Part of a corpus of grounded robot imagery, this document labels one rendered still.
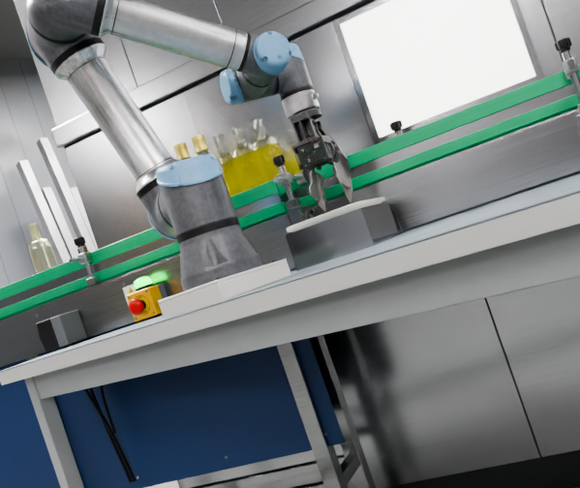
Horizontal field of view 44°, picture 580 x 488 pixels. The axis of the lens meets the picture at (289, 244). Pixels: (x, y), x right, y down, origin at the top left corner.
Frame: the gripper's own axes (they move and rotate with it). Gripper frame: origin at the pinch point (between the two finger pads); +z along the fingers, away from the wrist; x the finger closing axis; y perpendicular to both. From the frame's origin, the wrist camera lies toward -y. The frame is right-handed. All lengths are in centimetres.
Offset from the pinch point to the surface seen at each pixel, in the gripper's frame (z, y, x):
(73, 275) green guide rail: -6, -6, -78
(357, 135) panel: -15.9, -29.7, 2.2
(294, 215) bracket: -0.5, -2.4, -11.4
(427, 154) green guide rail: -3.7, -13.2, 19.8
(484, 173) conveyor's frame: 4.8, -11.2, 30.3
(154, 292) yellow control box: 6, 2, -50
